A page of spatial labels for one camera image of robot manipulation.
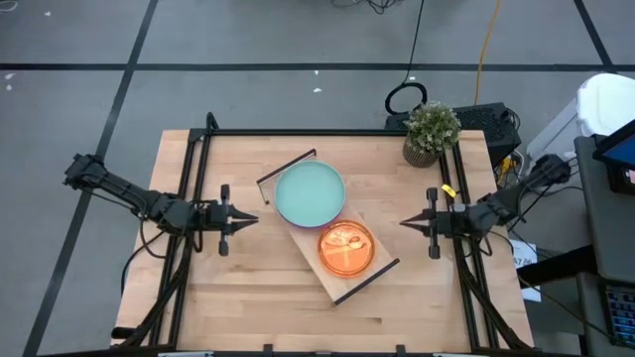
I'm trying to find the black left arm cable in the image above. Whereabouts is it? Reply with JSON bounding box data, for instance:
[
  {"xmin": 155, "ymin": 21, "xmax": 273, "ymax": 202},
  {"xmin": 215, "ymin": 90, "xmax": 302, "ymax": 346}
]
[{"xmin": 120, "ymin": 217, "xmax": 170, "ymax": 297}]

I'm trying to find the grey desk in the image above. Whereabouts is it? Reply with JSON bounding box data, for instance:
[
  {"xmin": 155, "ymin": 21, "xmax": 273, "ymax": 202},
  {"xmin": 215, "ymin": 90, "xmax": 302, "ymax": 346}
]
[{"xmin": 573, "ymin": 133, "xmax": 635, "ymax": 284}]

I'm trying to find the wooden shelf with black legs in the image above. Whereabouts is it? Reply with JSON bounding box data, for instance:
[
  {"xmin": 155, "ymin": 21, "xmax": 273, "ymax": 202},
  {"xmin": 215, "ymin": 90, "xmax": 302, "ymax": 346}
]
[{"xmin": 255, "ymin": 148, "xmax": 401, "ymax": 306}]

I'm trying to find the yellow cable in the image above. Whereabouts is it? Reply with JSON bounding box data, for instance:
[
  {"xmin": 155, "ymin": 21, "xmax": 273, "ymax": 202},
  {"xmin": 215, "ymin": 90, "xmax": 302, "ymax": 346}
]
[{"xmin": 474, "ymin": 0, "xmax": 505, "ymax": 105}]

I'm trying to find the keypad with blue keys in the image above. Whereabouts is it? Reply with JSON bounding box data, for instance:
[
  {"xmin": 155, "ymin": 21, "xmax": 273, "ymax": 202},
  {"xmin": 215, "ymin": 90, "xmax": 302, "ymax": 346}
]
[{"xmin": 602, "ymin": 285, "xmax": 635, "ymax": 348}]

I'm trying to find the black cable bundle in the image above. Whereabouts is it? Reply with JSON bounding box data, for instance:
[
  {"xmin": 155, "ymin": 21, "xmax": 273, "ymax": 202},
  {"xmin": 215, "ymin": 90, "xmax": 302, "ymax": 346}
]
[{"xmin": 330, "ymin": 0, "xmax": 401, "ymax": 15}]

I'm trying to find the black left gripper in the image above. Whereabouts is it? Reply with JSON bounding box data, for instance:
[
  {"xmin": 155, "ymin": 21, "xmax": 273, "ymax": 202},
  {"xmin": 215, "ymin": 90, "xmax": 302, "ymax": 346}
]
[{"xmin": 204, "ymin": 184, "xmax": 259, "ymax": 256}]

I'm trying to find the black cable with coil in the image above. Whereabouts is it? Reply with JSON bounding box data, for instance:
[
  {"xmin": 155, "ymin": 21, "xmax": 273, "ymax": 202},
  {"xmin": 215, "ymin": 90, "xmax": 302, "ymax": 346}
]
[{"xmin": 384, "ymin": 0, "xmax": 429, "ymax": 116}]

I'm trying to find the teal plate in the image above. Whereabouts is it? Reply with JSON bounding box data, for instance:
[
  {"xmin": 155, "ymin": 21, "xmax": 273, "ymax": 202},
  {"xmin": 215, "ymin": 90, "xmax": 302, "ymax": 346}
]
[{"xmin": 273, "ymin": 159, "xmax": 347, "ymax": 229}]

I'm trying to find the black monitor with blue screen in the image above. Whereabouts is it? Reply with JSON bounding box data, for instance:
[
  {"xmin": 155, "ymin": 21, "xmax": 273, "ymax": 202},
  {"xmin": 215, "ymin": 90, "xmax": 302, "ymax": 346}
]
[{"xmin": 592, "ymin": 118, "xmax": 635, "ymax": 197}]

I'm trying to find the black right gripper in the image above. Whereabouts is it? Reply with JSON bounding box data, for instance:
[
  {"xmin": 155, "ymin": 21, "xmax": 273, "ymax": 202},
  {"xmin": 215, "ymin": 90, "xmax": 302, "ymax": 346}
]
[{"xmin": 399, "ymin": 187, "xmax": 467, "ymax": 260}]

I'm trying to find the black metal table frame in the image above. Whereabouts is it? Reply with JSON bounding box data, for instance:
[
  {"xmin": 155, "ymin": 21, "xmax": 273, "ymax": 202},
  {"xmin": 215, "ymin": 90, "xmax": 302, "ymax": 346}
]
[{"xmin": 111, "ymin": 111, "xmax": 535, "ymax": 357}]

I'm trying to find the orange translucent plate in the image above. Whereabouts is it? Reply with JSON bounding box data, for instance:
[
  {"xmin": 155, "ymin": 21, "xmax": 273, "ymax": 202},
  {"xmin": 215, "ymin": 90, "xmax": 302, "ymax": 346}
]
[{"xmin": 317, "ymin": 219, "xmax": 376, "ymax": 279}]

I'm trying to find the potted plant in ribbed pot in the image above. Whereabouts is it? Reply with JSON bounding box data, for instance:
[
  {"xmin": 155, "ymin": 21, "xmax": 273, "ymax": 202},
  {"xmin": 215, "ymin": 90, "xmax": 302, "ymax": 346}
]
[{"xmin": 402, "ymin": 101, "xmax": 462, "ymax": 169}]

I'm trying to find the white paper sheet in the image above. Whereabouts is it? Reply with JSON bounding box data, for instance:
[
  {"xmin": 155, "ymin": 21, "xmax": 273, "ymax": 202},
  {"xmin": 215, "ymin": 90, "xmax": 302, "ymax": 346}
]
[{"xmin": 508, "ymin": 239, "xmax": 543, "ymax": 303}]

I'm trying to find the white bin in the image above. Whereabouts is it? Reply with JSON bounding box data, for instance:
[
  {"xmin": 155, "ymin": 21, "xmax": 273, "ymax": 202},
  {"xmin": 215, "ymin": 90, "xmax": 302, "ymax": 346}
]
[{"xmin": 525, "ymin": 72, "xmax": 635, "ymax": 175}]

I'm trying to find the black desk support bar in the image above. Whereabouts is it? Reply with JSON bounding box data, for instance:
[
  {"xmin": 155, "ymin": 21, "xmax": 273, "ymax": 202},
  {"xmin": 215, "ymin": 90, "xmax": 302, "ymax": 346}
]
[{"xmin": 515, "ymin": 245, "xmax": 596, "ymax": 289}]

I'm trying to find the black computer box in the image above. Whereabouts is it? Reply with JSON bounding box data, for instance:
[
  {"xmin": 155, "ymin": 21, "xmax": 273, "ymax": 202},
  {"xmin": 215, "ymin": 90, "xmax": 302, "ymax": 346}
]
[{"xmin": 385, "ymin": 102, "xmax": 522, "ymax": 168}]

